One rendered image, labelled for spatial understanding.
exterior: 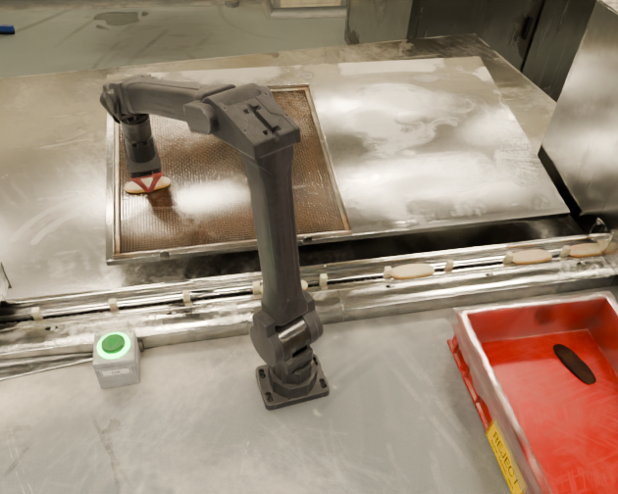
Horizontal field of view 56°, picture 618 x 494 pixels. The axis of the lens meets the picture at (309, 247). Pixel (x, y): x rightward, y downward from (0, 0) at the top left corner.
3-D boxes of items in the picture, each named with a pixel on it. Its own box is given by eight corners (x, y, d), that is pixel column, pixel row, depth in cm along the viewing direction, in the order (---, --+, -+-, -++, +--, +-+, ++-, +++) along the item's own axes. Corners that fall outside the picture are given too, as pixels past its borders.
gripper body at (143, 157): (130, 179, 120) (125, 153, 114) (124, 145, 126) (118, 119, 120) (162, 173, 122) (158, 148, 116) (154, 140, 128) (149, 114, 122)
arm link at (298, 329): (286, 381, 100) (311, 365, 102) (288, 345, 93) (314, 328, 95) (255, 346, 105) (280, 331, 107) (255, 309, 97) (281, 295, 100)
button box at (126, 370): (100, 401, 106) (87, 366, 99) (102, 366, 112) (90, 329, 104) (146, 394, 108) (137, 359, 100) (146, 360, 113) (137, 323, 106)
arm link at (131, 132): (127, 124, 111) (153, 114, 113) (109, 104, 114) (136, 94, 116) (132, 151, 116) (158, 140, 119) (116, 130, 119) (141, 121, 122)
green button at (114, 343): (101, 359, 101) (100, 353, 99) (102, 340, 103) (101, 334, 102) (126, 355, 101) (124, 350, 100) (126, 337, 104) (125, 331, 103)
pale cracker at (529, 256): (513, 266, 128) (515, 262, 127) (506, 254, 131) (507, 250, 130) (554, 261, 130) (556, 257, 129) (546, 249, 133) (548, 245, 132)
